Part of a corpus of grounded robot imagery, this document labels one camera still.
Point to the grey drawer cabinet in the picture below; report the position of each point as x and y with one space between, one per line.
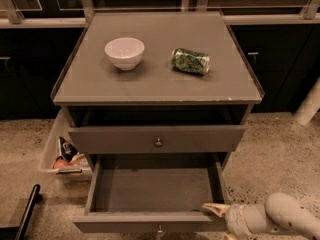
93 92

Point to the white pole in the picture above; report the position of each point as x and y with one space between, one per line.
309 106

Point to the dark snack bag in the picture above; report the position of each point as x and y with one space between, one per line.
66 150

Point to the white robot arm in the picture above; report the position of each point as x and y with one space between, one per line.
280 214

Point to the red apple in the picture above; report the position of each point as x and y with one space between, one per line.
60 163

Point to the green soda can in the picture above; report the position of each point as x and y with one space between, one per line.
190 61

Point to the clear plastic bin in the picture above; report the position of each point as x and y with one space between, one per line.
51 152

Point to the black bar object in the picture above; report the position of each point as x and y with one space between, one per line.
17 232

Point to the grey top drawer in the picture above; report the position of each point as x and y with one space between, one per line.
156 139

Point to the metal window frame rail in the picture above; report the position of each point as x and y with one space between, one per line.
73 13

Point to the grey drawer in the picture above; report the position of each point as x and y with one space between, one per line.
153 193
156 139

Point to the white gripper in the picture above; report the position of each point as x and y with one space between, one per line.
234 218

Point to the white ceramic bowl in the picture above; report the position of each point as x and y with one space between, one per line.
125 53

